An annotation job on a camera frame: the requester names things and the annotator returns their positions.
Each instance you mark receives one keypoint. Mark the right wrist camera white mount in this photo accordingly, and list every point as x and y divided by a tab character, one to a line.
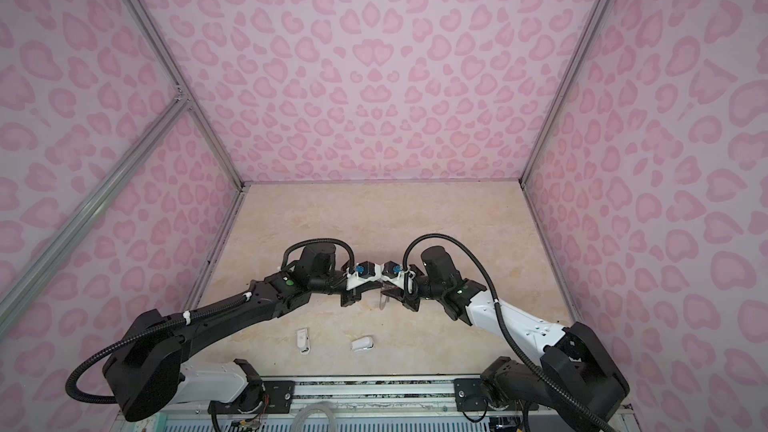
396	276

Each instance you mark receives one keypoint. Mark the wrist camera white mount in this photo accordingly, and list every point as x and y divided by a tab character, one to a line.
396	276
364	273

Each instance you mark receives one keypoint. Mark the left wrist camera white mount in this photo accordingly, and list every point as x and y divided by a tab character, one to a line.
364	273

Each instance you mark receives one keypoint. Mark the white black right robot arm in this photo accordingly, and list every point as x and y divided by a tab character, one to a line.
564	368

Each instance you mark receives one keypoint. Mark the aluminium diagonal frame bar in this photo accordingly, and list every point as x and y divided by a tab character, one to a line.
40	270

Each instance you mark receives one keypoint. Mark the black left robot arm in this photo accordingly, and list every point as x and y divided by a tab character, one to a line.
144	371

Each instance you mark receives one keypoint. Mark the aluminium corner frame post right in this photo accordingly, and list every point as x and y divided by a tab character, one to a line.
589	33

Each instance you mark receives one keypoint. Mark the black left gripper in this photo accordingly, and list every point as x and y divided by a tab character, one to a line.
353	296

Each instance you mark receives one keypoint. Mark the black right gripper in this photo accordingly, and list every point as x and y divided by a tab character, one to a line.
408	301

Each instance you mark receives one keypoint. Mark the aluminium frame post left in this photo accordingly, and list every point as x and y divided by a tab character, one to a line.
158	44

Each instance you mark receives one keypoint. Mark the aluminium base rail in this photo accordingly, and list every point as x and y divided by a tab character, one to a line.
362	403

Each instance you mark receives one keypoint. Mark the white stapler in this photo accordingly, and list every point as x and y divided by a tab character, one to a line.
362	344
303	341

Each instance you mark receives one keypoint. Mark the white stapler left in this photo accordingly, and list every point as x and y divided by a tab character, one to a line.
303	341

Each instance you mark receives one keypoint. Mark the white stapler right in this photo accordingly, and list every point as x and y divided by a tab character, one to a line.
362	344

